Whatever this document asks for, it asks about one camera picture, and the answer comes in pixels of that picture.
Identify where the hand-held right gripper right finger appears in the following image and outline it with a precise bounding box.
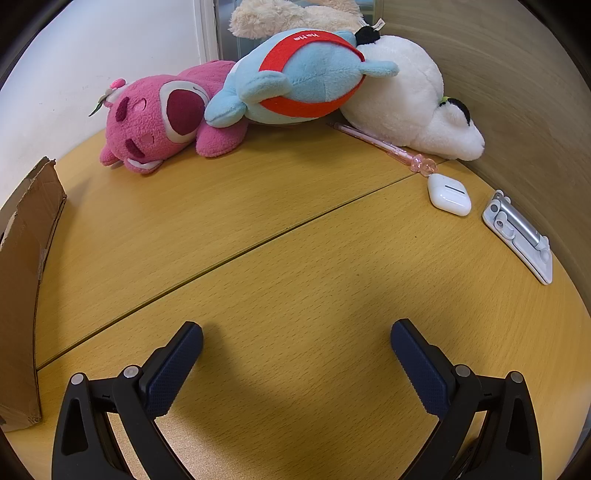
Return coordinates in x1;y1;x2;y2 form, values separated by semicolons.
390;318;542;480

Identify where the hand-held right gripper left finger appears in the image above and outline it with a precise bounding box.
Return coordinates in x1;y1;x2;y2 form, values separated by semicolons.
52;322;204;480

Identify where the brown cardboard box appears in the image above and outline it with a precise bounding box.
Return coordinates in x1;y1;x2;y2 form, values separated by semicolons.
0;157;68;432

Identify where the wooden desktop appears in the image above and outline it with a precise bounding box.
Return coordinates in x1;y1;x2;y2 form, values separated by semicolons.
0;121;591;480

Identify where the silver folding phone stand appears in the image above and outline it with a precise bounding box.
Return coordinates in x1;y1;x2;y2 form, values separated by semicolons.
481;189;553;285

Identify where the white earbuds case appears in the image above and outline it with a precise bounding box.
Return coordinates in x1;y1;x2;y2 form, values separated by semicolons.
427;174;472;216

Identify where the pink pen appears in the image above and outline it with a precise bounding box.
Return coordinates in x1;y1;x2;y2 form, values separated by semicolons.
327;121;437;176

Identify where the pink plush bear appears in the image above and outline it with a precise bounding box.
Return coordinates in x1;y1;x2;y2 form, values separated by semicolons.
88;60;252;175

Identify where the white plush animal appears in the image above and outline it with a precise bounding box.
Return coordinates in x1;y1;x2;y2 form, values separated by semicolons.
341;17;486;162

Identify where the blue plush with red band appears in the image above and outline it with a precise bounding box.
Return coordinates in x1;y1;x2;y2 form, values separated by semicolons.
204;28;400;127

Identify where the cream plush toy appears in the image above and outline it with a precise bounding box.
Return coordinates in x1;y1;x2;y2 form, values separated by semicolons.
229;0;370;38

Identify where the white window frame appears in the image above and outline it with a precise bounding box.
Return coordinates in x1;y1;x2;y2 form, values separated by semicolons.
194;0;241;65

